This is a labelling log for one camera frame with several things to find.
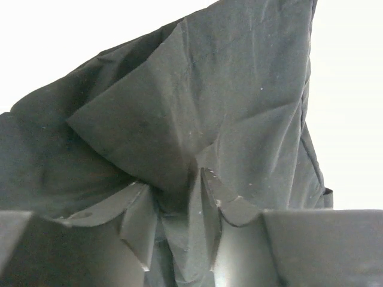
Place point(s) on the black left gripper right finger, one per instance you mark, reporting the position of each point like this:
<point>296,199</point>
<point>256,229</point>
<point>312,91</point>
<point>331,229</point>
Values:
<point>248,246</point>

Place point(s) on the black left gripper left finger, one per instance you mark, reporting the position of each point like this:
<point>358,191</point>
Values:
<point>107,244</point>

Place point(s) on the black trousers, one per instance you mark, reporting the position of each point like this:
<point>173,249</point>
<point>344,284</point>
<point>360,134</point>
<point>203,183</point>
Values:
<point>224,88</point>

